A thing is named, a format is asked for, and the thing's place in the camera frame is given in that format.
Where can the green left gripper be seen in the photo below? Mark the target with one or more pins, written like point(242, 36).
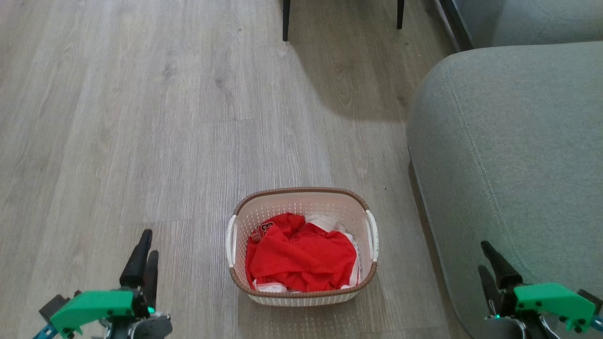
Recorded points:
point(94, 305)

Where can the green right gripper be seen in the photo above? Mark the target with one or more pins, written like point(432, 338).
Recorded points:
point(551, 301)

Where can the white perforated plastic laundry basket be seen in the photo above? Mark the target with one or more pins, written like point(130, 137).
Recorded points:
point(301, 201)

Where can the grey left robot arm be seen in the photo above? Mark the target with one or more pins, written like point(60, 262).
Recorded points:
point(155, 328)

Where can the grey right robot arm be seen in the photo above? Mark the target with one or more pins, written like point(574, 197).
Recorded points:
point(504, 329)

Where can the grey-green fabric sofa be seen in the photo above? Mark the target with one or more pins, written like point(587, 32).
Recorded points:
point(518, 141)

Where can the red jersey garment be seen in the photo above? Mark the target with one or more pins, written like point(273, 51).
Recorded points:
point(301, 259)

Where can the white garment with red trim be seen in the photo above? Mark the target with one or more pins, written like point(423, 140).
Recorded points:
point(326, 221)

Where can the grey sofa section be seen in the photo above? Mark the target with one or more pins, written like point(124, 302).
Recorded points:
point(541, 19)

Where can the black metal table leg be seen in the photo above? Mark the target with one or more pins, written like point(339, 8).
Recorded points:
point(286, 19)
point(400, 14)

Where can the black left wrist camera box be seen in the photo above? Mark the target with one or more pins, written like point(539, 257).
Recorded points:
point(52, 306)

